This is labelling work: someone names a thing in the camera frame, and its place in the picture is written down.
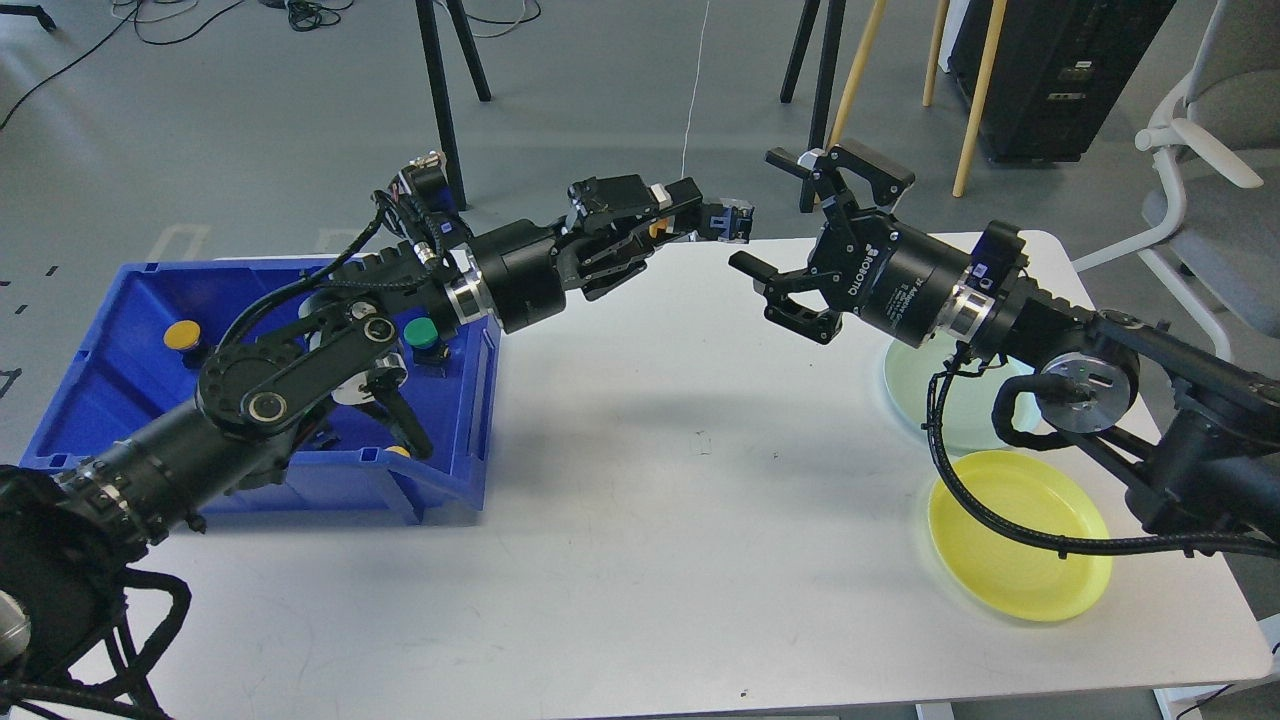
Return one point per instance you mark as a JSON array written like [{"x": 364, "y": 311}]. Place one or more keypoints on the black stand legs right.
[{"x": 827, "y": 60}]

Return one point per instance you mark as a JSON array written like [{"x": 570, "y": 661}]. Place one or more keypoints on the light green plate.
[{"x": 967, "y": 424}]

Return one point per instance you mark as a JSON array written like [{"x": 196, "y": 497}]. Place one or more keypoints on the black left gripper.
[{"x": 528, "y": 269}]

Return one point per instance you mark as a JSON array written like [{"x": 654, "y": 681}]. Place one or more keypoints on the green push button right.
[{"x": 430, "y": 353}]

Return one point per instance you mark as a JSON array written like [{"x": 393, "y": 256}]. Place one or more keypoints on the blue plastic bin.
[{"x": 123, "y": 376}]

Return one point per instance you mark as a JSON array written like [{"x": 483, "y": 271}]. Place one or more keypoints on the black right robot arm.
[{"x": 1186, "y": 432}]

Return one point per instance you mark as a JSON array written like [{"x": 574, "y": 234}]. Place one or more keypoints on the yellow push button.
[
  {"x": 724, "y": 220},
  {"x": 188, "y": 339}
]

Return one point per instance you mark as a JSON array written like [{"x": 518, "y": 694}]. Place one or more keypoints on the white office chair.
[{"x": 1213, "y": 215}]

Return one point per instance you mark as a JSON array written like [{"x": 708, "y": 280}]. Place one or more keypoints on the yellow plate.
[{"x": 1022, "y": 581}]

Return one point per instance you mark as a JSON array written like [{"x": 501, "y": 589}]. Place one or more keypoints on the black tripod stand left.
[{"x": 440, "y": 99}]

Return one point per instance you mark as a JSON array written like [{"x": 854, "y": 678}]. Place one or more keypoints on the wooden easel legs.
[{"x": 980, "y": 94}]

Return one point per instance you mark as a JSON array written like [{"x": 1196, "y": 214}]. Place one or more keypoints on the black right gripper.
[{"x": 866, "y": 262}]

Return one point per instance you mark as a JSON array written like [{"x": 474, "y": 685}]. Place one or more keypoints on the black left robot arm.
[{"x": 82, "y": 625}]

